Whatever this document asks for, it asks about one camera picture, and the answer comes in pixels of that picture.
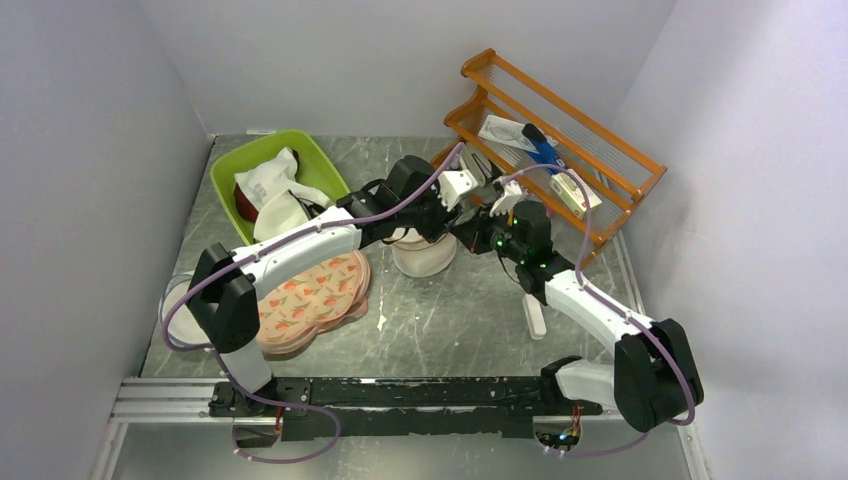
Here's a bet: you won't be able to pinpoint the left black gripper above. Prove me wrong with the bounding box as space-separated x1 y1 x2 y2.
400 176 467 245

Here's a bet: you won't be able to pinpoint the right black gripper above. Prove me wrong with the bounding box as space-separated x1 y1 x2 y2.
454 202 526 264

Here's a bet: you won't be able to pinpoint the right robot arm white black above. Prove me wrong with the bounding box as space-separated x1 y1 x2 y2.
451 201 704 433

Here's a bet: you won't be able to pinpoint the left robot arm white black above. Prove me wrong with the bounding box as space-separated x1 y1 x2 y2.
178 156 479 416

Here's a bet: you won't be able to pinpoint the white black items under rack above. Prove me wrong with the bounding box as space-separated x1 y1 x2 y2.
459 143 504 201

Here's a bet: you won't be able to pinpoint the white plastic bar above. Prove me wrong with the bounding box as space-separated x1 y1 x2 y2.
522 294 547 340

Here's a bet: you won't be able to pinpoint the orange wooden rack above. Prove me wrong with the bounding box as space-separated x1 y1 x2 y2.
444 49 667 265

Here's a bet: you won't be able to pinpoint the white packet on rack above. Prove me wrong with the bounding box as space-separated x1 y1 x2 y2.
478 114 538 153

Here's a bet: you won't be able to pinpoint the green plastic basin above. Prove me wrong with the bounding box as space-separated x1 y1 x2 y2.
209 130 351 245

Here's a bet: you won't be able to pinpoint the white cloth in basin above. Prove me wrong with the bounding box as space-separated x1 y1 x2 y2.
233 147 332 243

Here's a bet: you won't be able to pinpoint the floral peach placemat stack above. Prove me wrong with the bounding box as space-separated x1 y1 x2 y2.
256 251 371 355

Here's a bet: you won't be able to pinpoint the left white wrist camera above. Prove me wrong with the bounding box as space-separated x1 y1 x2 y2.
437 170 480 211

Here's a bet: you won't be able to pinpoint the blue handled tool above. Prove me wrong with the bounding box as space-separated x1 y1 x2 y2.
521 123 567 174

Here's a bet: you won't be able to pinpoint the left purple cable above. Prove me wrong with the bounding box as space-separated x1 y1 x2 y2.
161 140 466 465

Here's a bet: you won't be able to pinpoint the aluminium rail frame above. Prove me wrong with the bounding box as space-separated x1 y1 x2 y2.
89 376 713 480

